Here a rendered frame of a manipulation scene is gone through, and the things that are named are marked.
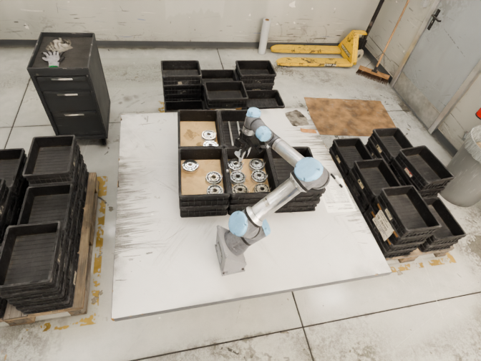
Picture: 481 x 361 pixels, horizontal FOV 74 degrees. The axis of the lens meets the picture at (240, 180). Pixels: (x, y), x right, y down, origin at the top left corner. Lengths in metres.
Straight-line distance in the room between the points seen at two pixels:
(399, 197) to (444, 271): 0.82
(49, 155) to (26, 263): 0.90
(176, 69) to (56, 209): 1.91
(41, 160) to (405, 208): 2.86
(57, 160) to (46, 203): 0.35
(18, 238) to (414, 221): 2.78
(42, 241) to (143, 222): 0.68
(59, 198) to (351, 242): 2.08
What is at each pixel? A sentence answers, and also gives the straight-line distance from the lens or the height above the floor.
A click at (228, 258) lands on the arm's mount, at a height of 0.91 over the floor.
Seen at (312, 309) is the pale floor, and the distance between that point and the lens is 2.66.
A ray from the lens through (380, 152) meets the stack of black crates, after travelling 3.38.
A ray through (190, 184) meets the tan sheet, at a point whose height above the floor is 0.83.
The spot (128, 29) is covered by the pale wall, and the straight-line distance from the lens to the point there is 5.05.
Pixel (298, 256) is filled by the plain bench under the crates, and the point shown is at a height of 0.70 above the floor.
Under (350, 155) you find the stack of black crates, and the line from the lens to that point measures 3.38.
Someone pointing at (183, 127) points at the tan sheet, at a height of 0.83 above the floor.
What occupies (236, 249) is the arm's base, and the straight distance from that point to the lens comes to 1.71.
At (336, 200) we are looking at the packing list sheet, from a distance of 2.32.
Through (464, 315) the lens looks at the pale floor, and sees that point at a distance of 3.26.
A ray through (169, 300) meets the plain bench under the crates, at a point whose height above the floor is 0.70.
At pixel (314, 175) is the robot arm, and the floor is 1.40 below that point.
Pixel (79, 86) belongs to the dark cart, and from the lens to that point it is 3.11.
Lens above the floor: 2.40
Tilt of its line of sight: 49 degrees down
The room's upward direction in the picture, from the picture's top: 10 degrees clockwise
